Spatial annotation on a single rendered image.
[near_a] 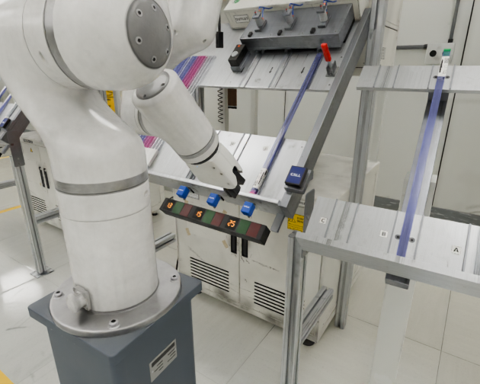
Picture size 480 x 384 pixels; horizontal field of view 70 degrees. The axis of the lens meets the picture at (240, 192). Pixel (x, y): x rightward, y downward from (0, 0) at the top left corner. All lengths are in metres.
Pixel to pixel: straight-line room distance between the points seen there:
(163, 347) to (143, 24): 0.44
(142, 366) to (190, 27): 0.52
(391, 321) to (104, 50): 0.83
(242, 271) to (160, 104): 0.99
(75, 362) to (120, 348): 0.13
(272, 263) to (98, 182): 0.97
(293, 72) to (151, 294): 0.81
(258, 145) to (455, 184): 1.97
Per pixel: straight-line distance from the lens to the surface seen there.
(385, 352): 1.02
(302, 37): 1.16
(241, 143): 0.99
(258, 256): 1.34
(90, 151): 0.44
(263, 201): 0.84
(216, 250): 1.46
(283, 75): 1.14
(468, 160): 2.71
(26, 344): 1.71
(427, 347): 1.65
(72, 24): 0.41
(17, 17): 0.48
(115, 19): 0.39
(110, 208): 0.46
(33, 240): 2.05
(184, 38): 0.63
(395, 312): 0.94
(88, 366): 0.58
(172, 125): 0.57
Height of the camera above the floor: 1.03
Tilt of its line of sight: 20 degrees down
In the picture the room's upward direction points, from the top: straight up
